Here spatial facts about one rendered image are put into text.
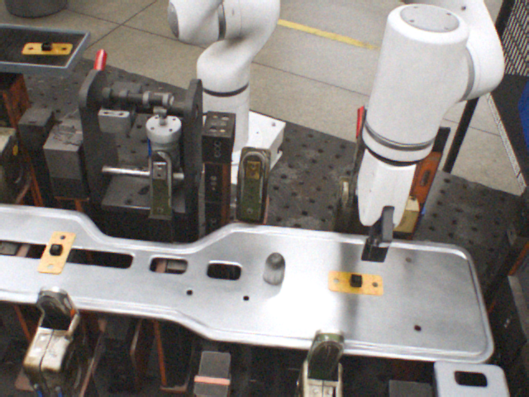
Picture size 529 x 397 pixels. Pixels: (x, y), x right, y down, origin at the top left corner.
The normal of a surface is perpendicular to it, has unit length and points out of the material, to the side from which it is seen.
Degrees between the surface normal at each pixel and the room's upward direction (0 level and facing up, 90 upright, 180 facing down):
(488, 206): 0
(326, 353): 102
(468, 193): 0
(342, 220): 90
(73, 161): 90
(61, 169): 90
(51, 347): 0
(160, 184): 78
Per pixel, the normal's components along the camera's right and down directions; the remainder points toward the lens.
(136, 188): 0.06, -0.72
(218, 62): -0.19, -0.22
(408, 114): -0.22, 0.67
